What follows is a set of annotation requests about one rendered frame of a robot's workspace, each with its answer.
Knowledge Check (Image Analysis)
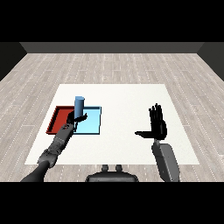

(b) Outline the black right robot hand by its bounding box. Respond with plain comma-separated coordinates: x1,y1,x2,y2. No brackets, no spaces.
134,102,168,141

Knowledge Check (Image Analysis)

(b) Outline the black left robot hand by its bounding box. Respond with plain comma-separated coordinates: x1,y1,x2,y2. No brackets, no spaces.
66,110,88,127

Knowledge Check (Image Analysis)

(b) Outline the blue can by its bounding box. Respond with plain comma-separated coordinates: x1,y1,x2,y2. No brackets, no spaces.
74,96,85,120

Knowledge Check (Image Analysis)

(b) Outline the red shallow open box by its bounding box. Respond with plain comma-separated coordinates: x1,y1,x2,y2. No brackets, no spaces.
45,105,75,136

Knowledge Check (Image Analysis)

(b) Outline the light blue shallow open box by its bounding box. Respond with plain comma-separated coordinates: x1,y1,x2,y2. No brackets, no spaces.
73,106,102,136

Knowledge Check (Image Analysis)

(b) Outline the dark grey robot body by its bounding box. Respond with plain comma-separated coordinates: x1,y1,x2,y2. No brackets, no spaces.
85,164,139,183

